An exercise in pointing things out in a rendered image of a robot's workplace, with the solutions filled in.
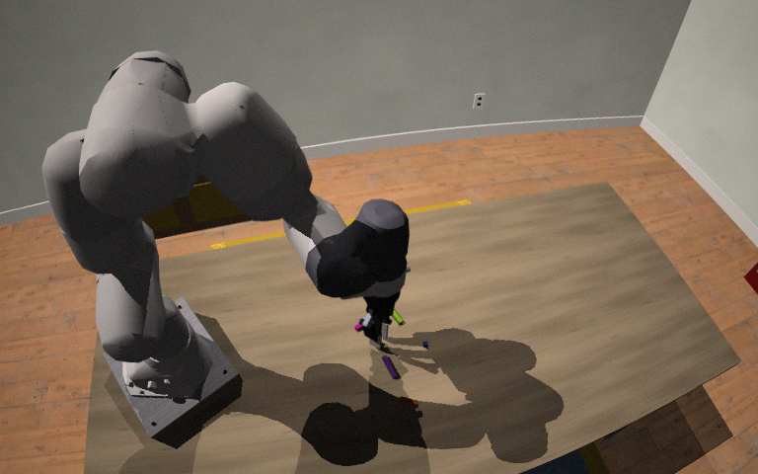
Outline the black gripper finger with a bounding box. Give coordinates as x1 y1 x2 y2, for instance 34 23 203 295
359 307 387 349
381 303 395 339

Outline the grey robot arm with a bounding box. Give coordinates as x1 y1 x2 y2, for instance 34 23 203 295
41 50 411 398

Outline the purple rod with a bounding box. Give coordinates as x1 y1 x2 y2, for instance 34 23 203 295
382 355 398 379

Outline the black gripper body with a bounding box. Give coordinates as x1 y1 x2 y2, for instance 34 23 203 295
363 292 401 316

